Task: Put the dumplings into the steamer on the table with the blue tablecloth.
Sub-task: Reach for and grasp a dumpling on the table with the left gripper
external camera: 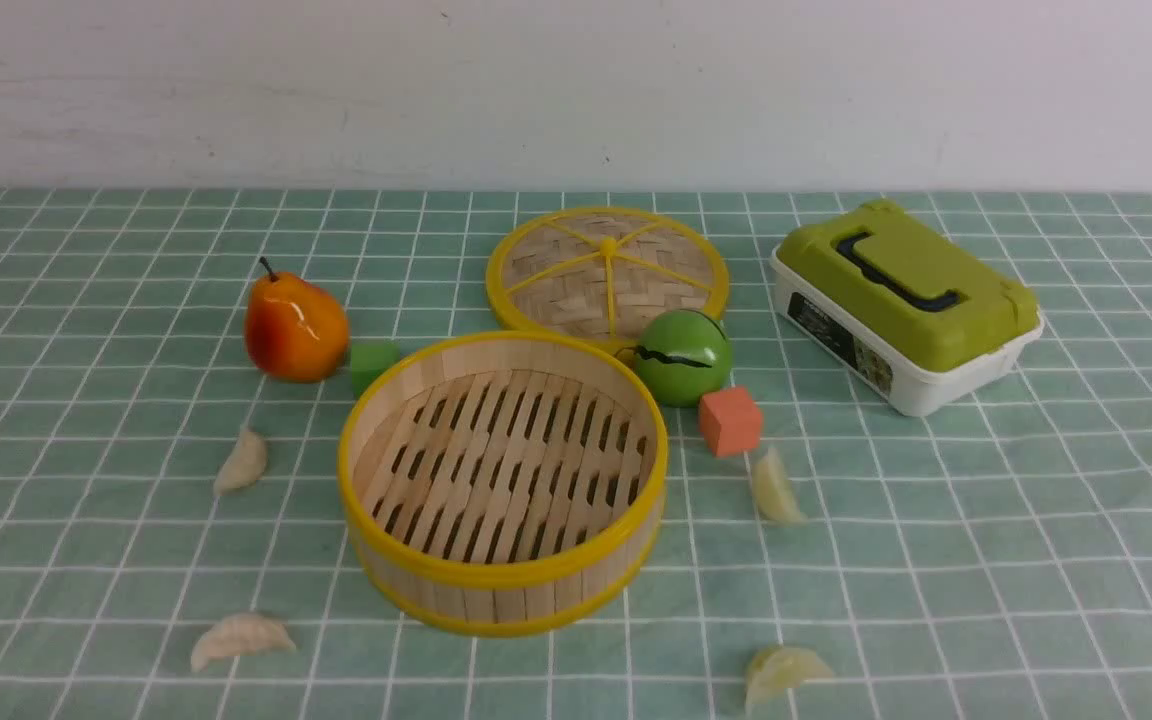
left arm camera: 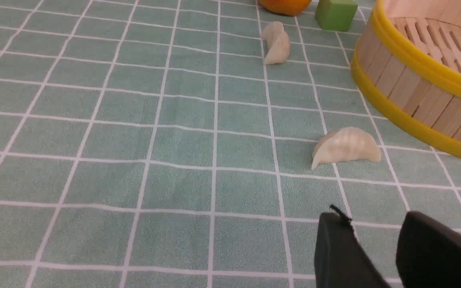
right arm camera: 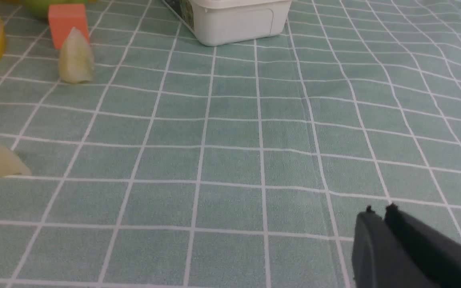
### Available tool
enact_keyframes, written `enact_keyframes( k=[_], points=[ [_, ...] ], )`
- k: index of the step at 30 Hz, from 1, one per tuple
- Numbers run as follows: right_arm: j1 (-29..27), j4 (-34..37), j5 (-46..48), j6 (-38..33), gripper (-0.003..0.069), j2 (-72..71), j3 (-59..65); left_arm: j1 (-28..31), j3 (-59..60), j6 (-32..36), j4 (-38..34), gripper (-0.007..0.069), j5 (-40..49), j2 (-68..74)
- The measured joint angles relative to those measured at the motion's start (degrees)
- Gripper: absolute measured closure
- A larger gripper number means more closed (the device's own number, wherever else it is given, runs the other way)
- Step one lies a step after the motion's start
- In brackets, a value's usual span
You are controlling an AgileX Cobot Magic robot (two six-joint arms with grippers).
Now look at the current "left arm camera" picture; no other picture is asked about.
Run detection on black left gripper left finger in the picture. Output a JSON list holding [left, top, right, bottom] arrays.
[[314, 205, 390, 288]]

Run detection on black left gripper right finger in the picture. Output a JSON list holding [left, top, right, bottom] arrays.
[[396, 211, 461, 288]]

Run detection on white dumpling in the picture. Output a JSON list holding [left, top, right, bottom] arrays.
[[261, 21, 291, 65], [311, 126, 382, 171]]

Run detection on bamboo steamer tray yellow rim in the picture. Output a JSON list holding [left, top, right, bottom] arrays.
[[351, 0, 461, 158]]

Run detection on green cube block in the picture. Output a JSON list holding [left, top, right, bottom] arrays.
[[315, 0, 358, 32]]

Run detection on green checkered tablecloth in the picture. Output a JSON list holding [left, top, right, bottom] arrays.
[[0, 0, 461, 288]]

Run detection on orange red toy pear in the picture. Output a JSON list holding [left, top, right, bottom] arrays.
[[258, 0, 312, 17]]

